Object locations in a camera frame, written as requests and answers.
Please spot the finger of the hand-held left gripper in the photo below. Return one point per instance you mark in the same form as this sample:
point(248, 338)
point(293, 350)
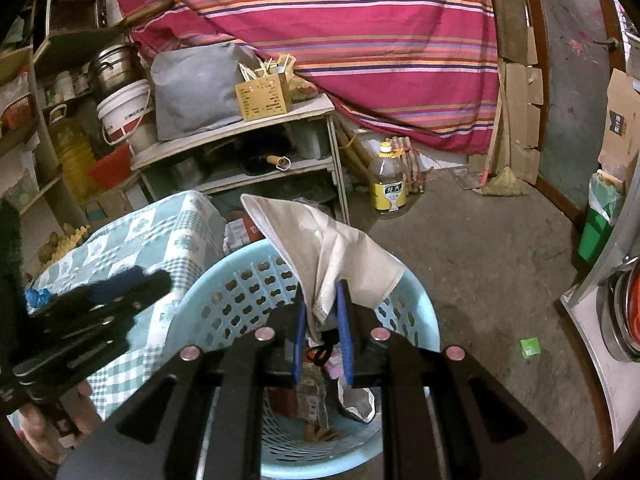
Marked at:
point(85, 345)
point(115, 290)

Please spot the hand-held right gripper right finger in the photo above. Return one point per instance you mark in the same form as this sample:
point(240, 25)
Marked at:
point(345, 330)

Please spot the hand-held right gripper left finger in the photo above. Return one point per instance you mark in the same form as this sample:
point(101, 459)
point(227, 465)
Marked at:
point(299, 330)

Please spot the pink foil wrapper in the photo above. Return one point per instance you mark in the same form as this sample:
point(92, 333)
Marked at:
point(334, 367)

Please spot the light blue plastic basket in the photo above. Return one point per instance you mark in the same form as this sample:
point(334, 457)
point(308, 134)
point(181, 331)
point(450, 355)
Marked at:
point(240, 295)

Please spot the beige snack packet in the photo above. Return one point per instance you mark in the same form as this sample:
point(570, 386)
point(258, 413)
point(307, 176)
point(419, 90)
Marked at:
point(311, 400)

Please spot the red paper packet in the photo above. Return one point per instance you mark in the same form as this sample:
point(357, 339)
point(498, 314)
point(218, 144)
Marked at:
point(282, 402)

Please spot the white cloth bag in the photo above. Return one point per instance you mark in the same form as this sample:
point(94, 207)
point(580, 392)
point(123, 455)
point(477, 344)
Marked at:
point(325, 250)

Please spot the brown scrap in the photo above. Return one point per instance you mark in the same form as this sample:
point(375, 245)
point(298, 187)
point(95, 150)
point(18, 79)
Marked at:
point(317, 434)

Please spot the person's left hand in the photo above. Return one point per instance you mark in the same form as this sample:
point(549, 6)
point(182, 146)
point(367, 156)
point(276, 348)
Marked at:
point(42, 435)

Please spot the blue plastic bag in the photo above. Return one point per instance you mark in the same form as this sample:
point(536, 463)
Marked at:
point(37, 299)

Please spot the green checkered tablecloth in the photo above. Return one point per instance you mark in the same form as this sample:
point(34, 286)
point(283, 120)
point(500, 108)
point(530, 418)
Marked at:
point(150, 240)

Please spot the yellow egg tray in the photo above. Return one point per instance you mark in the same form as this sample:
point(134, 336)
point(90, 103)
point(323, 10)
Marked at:
point(70, 242)

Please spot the white paper pouch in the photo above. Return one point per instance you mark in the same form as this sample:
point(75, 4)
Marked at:
point(356, 405)

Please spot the wooden shelf unit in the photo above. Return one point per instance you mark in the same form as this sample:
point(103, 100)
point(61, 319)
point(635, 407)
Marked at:
point(40, 160)

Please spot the red white carton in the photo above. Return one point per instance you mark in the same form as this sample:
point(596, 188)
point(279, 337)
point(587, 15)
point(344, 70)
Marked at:
point(245, 235)

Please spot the red plastic basin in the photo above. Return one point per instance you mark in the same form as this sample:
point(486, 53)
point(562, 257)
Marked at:
point(110, 167)

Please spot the yellow oil jug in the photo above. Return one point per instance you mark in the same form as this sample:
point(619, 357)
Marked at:
point(75, 155)

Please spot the dark cooking pot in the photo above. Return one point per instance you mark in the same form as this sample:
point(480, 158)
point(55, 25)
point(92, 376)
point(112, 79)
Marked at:
point(186, 171)

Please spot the red plastic crate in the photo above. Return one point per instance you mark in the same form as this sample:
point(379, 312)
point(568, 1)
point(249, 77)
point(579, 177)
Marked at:
point(12, 112)

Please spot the clear bottle yellow label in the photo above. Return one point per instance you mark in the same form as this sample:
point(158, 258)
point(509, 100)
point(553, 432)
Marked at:
point(389, 185)

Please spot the bundle of wooden sticks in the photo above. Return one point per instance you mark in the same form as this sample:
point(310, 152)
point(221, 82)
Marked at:
point(407, 165)

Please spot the white plastic bucket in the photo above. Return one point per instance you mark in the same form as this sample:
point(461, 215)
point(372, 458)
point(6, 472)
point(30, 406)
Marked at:
point(125, 110)

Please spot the small green packet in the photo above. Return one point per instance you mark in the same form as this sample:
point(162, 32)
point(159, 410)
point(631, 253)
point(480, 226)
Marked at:
point(530, 348)

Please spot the wooden side shelf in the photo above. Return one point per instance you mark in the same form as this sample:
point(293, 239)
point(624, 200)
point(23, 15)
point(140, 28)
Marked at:
point(230, 135)

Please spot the straw broom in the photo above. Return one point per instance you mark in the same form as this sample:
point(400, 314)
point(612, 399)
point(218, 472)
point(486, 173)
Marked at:
point(505, 184)

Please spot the metal pot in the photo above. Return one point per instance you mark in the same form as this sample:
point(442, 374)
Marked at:
point(112, 67)

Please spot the wooden box with sticks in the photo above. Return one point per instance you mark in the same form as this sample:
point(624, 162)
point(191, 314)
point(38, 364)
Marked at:
point(264, 97)

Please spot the toaster oven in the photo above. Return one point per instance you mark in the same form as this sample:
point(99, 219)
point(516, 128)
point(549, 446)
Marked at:
point(75, 12)

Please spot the green bin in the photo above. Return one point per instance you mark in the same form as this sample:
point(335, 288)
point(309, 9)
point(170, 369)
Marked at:
point(597, 232)

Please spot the metal basin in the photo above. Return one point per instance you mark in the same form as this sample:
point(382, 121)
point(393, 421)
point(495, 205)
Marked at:
point(625, 310)

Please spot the flat cardboard pieces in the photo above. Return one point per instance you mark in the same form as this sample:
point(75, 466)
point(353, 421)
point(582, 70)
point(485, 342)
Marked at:
point(520, 105)

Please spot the pink striped blanket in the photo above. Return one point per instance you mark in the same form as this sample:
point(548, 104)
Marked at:
point(325, 35)

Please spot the large cardboard box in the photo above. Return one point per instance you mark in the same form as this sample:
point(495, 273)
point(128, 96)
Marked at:
point(622, 120)

